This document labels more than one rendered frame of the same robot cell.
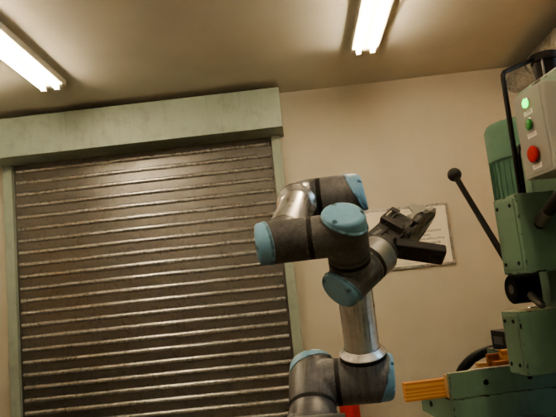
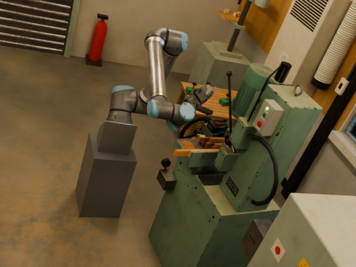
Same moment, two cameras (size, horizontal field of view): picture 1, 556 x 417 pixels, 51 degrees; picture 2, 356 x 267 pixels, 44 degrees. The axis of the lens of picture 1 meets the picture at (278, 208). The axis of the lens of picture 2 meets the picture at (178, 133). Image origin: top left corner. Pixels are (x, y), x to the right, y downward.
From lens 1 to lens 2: 1.53 m
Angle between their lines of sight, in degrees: 48
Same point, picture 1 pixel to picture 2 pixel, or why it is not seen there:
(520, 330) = (223, 159)
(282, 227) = (163, 110)
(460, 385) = (194, 156)
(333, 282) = (170, 125)
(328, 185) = (172, 39)
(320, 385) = (127, 106)
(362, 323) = not seen: hidden behind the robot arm
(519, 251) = (237, 141)
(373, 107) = not seen: outside the picture
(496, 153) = (249, 82)
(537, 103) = (270, 114)
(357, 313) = not seen: hidden behind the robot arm
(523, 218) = (244, 134)
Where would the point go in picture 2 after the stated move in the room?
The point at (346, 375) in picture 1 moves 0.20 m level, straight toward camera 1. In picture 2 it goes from (140, 104) to (144, 121)
